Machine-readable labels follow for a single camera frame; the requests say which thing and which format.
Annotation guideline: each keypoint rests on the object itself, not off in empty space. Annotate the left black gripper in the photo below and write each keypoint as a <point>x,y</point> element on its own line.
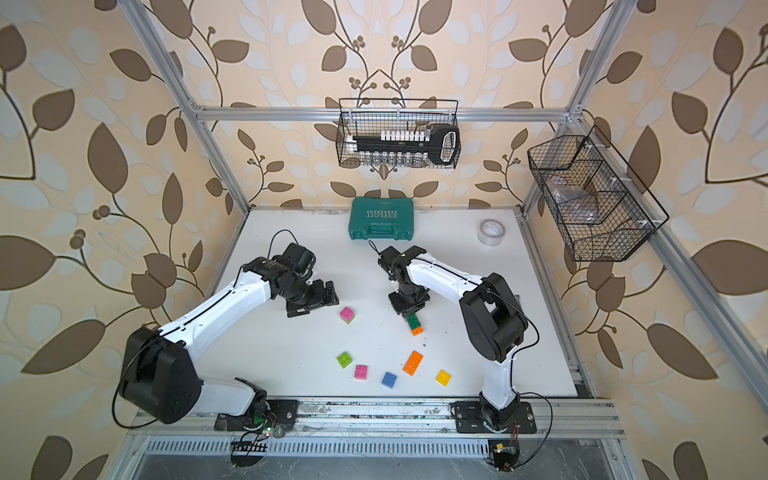
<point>319,299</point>

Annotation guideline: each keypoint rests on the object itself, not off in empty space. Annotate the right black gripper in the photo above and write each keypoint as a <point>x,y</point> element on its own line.
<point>404,309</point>

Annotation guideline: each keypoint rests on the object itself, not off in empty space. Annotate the dark green long lego brick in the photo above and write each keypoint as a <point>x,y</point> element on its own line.
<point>413,322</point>

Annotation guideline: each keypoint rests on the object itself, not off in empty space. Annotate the pink lego brick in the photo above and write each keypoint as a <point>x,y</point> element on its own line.
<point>361,372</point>
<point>347,313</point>

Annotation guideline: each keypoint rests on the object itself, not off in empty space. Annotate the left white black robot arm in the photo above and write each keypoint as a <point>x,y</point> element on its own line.
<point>159,373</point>

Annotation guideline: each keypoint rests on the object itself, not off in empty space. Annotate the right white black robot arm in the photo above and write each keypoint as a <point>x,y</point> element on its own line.
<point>492,315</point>

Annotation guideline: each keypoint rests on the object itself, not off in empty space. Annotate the long orange lego brick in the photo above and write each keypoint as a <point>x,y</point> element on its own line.
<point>412,364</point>

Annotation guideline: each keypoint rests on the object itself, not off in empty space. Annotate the blue lego brick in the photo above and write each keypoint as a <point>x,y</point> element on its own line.
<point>389,380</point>

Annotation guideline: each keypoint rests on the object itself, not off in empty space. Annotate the yellow lego brick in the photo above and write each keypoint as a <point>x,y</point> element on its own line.
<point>443,378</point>

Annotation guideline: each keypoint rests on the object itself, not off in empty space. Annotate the green plastic tool case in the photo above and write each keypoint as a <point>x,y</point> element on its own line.
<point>376,218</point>

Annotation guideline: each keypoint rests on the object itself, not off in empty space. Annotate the clear tape roll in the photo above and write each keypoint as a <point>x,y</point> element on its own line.
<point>491,232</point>

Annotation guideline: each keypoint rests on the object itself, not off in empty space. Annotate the black white tool in basket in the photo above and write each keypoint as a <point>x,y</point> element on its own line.
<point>434,145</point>

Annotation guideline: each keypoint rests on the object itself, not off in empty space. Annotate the plastic bag in basket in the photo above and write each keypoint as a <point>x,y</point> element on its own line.
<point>573,205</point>

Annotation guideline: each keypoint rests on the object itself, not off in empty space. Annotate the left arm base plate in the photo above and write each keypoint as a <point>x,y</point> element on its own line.
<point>275,415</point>

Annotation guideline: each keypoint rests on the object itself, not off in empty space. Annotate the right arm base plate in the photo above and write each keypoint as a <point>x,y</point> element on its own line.
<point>476,417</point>

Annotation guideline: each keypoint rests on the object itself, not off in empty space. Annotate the black wire basket back wall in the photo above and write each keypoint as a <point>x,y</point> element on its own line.
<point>371,115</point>

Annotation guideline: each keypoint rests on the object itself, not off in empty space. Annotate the black wire basket wall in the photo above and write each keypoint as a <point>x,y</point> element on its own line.
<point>601,207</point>
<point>371,115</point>

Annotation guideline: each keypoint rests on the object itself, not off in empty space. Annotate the black wire basket right wall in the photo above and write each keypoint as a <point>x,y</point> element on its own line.
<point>601,207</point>

